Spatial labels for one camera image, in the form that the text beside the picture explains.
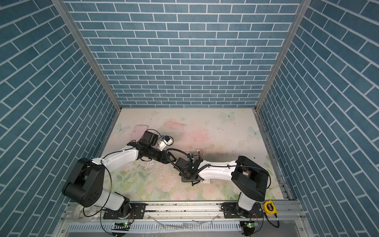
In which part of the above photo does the aluminium corner post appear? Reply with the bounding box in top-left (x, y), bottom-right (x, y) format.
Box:
top-left (52, 0), bottom-right (122, 112)
top-left (255, 0), bottom-right (311, 112)

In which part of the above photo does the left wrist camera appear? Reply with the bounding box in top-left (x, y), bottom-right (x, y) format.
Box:
top-left (158, 135), bottom-right (174, 151)

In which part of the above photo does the aluminium corner post right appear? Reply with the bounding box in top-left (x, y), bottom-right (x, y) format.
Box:
top-left (255, 0), bottom-right (311, 112)

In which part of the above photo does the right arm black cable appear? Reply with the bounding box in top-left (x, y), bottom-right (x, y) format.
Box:
top-left (164, 148), bottom-right (194, 175)

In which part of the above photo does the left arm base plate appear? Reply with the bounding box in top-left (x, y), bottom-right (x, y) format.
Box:
top-left (102, 202), bottom-right (147, 220)

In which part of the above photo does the clear tape roll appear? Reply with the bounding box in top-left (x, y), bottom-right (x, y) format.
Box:
top-left (72, 204), bottom-right (93, 223)

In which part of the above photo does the aluminium front rail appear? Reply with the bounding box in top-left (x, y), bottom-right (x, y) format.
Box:
top-left (53, 200), bottom-right (313, 237)

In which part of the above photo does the aluminium corner post left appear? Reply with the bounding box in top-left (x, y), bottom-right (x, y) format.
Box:
top-left (52, 0), bottom-right (122, 112)

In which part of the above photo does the pink flat case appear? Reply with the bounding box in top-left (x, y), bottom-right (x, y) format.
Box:
top-left (131, 124), bottom-right (149, 141)

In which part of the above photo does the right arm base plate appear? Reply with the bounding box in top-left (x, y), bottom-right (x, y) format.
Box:
top-left (221, 202), bottom-right (263, 219)

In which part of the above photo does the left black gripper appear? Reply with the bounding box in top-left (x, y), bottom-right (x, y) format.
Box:
top-left (147, 147), bottom-right (178, 164)

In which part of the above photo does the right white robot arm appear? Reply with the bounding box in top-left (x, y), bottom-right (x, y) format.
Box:
top-left (173, 156), bottom-right (271, 213)

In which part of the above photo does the yellow tape measure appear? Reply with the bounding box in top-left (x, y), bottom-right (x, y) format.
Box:
top-left (264, 200), bottom-right (277, 215)

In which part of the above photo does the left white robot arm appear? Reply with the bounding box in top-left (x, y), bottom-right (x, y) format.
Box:
top-left (62, 129), bottom-right (174, 218)

